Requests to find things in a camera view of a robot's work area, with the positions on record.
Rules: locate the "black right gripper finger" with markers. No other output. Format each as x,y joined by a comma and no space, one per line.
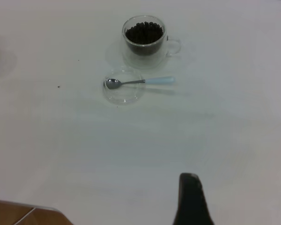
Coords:
192,204

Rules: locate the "clear saucer under glass cup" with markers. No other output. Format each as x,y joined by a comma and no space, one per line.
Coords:
171,45

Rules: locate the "dark coffee beans pile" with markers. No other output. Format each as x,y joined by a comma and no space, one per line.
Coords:
144,35

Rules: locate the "clear round glass dish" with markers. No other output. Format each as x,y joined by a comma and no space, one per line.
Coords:
128,97

